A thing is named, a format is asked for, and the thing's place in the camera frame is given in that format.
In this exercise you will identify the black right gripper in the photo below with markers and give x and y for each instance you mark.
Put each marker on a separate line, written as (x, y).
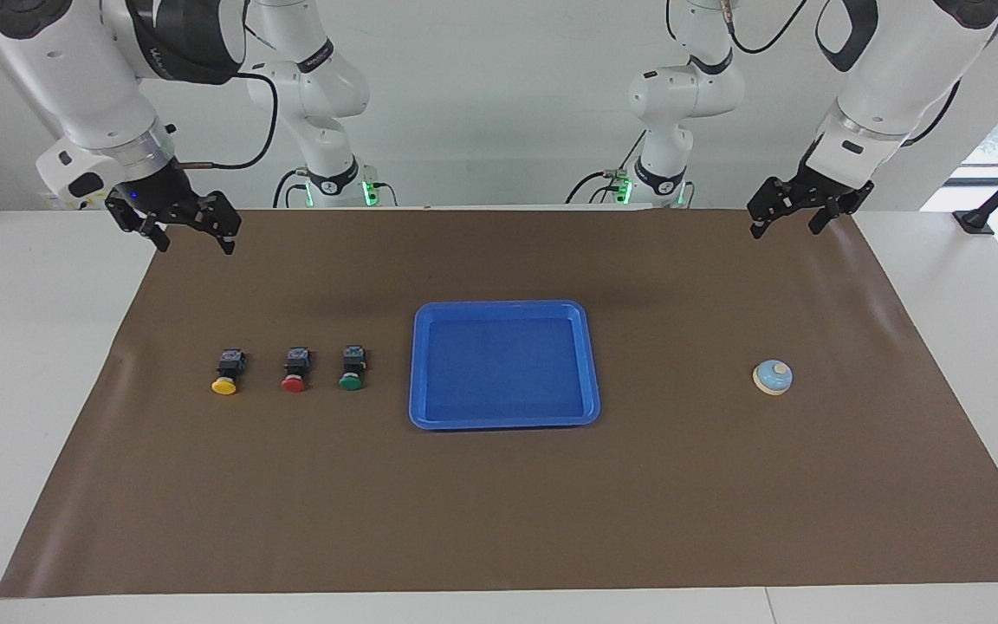
(161, 195)

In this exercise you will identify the green push button switch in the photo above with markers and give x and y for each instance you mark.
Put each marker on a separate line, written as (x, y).
(351, 380)

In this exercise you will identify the brown table mat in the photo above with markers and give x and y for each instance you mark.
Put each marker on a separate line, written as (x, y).
(499, 503)

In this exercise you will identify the light blue desk bell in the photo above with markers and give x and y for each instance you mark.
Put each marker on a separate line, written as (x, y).
(772, 379)

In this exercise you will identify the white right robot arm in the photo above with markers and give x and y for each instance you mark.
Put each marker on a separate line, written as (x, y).
(74, 78)

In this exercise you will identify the red push button switch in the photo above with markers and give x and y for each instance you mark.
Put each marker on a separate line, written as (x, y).
(294, 383)

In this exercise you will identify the white wall socket box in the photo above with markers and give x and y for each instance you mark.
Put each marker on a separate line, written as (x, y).
(61, 202)

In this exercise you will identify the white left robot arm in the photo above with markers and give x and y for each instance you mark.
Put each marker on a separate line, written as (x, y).
(889, 69)

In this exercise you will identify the yellow push button switch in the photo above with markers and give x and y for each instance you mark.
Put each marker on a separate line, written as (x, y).
(224, 386)

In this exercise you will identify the blue plastic tray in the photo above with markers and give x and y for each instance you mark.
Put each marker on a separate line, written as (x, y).
(503, 368)

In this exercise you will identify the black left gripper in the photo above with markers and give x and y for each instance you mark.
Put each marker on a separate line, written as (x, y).
(824, 186)

